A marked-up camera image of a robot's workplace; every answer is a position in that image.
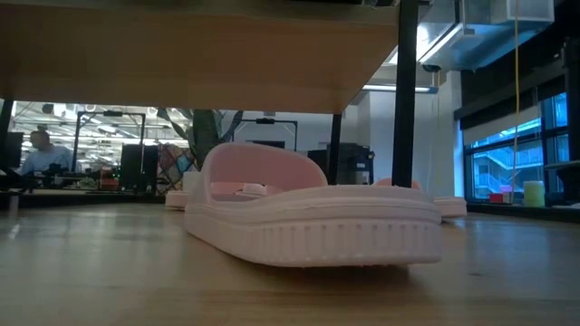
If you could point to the black monitor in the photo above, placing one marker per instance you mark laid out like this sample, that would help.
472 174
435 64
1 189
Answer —
18 149

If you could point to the pink rubber slide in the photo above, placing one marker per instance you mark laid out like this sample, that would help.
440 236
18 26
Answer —
451 206
317 226
176 200

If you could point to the silver metal post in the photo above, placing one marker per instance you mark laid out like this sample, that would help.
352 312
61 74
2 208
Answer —
13 204

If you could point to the colourful patchwork quilt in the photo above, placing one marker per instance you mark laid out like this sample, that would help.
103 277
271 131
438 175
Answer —
174 165

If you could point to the wooden shelf black legs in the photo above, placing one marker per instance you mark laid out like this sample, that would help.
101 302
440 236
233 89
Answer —
181 54

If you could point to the silver air duct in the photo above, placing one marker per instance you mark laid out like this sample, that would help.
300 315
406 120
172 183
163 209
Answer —
476 41

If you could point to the black table frame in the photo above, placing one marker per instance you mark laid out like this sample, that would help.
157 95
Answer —
90 199

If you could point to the black upright post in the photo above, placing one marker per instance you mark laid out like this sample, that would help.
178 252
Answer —
572 99

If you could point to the ceiling light tube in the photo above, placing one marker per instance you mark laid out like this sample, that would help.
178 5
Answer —
426 89

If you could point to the black ceiling camera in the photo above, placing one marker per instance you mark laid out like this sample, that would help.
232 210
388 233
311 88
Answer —
430 68

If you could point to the person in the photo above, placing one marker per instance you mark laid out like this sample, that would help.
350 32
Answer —
45 156

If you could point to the red box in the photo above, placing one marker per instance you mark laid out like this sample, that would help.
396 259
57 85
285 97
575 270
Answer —
496 198

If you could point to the potted snake plant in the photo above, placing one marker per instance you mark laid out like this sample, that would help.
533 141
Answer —
204 136

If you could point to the black cabinet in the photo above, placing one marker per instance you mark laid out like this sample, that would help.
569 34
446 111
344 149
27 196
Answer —
355 163

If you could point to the black camera rig frame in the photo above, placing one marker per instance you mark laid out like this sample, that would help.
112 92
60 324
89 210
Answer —
112 113
265 121

